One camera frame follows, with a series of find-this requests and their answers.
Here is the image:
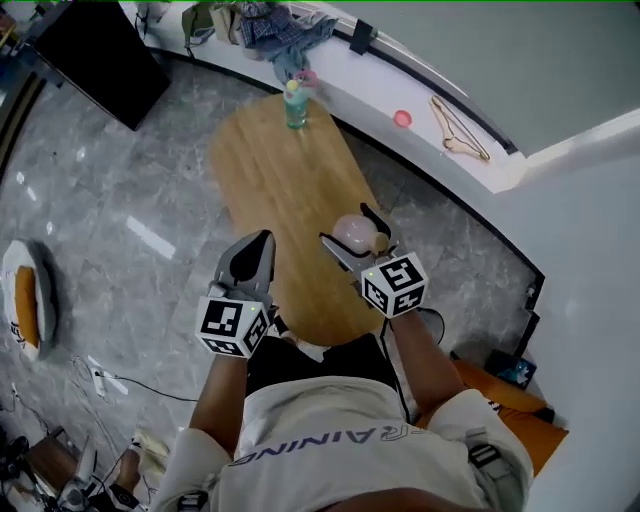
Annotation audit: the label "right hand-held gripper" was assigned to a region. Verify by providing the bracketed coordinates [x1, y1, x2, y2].
[319, 201, 430, 320]

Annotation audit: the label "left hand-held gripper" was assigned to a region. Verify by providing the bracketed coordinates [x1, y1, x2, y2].
[194, 230, 277, 360]

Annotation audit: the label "small pink container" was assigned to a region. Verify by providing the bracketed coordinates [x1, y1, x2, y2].
[332, 213, 391, 255]

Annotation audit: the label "person's left forearm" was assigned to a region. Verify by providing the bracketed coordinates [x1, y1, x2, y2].
[188, 350, 251, 459]

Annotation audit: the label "person's right forearm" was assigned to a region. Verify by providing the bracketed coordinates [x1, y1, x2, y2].
[389, 307, 467, 427]

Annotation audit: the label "person's black shorts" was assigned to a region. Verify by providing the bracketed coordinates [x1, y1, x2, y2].
[244, 331, 402, 404]

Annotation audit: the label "green bottle with toy cap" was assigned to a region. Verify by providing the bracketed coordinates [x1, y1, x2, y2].
[282, 78, 311, 132]

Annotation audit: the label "wooden clothes hanger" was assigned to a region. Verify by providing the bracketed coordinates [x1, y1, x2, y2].
[430, 94, 492, 163]

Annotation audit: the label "white power strip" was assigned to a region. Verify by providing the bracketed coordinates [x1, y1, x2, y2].
[91, 366, 119, 397]

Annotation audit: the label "blue and black box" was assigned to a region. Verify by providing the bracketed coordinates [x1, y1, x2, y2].
[491, 349, 538, 390]

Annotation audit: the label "pile of clothes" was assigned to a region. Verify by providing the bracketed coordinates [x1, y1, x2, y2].
[237, 1, 339, 85]

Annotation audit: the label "person's white shirt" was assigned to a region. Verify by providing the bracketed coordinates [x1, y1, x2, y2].
[148, 375, 535, 512]

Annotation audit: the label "grey and orange pet bed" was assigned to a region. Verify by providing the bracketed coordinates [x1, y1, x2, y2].
[0, 239, 60, 363]

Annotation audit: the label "olive green bag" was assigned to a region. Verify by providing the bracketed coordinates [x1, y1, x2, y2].
[180, 3, 217, 50]

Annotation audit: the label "black flat screen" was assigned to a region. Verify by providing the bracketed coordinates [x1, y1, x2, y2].
[31, 1, 173, 133]

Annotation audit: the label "orange cushion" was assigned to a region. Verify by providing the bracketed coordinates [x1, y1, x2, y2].
[448, 358, 570, 477]

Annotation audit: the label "small wooden stool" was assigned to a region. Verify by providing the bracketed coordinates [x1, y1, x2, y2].
[23, 427, 84, 494]

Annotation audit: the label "black floor cable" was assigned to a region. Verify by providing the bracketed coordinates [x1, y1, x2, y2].
[102, 372, 200, 404]

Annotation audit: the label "black window bracket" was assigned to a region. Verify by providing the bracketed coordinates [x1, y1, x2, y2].
[348, 19, 379, 57]

